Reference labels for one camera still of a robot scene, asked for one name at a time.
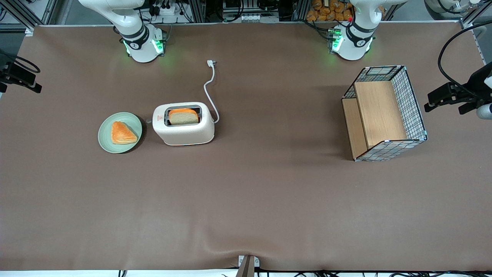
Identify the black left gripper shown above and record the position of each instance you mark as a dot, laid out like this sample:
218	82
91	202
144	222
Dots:
476	84

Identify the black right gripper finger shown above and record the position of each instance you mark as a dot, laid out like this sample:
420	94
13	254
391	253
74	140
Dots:
21	74
19	82

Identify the white two-slot toaster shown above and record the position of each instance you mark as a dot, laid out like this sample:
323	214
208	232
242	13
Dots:
184	134

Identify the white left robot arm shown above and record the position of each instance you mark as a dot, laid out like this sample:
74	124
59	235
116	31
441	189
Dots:
351	48

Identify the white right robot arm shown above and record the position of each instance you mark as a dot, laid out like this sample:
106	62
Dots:
142	50

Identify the green round plate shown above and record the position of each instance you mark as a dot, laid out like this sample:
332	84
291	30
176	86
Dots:
105	134

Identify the orange triangular pastry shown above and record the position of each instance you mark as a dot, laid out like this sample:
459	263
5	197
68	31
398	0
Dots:
122	134

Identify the bag of brown bread rolls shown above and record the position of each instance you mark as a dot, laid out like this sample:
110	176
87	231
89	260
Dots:
326	13

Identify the white power strip with plugs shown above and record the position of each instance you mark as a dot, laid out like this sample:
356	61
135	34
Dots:
165	10

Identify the bread slice with orange crust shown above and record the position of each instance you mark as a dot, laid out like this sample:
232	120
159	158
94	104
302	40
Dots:
183	117

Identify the long white power strip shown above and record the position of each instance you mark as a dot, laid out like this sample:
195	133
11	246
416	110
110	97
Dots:
257	17

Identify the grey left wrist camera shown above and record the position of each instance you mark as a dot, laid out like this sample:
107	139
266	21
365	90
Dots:
485	111

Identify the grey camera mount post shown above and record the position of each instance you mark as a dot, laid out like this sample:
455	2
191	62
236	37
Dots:
246	267

